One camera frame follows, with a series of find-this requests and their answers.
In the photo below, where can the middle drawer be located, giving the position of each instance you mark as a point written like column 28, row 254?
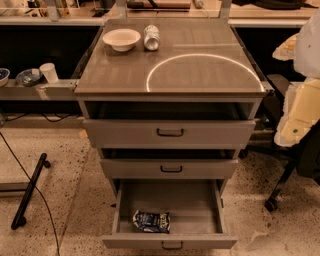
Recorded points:
column 169, row 163

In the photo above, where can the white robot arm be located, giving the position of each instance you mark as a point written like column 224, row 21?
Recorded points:
column 302, row 103

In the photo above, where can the blue patterned bowl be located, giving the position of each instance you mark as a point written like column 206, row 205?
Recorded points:
column 29, row 77

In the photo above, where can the grey side shelf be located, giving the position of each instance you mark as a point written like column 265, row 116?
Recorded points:
column 61, row 91

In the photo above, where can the top drawer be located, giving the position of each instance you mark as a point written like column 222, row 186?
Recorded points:
column 167, row 125

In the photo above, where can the white paper cup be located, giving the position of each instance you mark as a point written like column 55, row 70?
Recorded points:
column 49, row 72

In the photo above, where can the bottom drawer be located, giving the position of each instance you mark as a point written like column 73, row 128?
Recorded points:
column 194, row 208

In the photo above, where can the white bowl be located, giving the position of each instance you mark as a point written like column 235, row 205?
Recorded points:
column 122, row 40

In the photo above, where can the black office chair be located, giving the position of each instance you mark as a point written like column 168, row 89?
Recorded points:
column 303, row 157

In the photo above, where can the white soda can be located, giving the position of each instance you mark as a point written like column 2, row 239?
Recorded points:
column 151, row 38

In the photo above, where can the blue chip bag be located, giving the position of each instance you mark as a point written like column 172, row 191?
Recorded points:
column 152, row 222

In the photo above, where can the drawer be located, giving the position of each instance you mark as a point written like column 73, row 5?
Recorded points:
column 167, row 125
column 194, row 208
column 169, row 163

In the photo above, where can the blue bowl at edge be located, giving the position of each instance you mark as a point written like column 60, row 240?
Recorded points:
column 4, row 76

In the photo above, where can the grey drawer cabinet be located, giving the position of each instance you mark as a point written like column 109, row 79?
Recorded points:
column 199, row 60

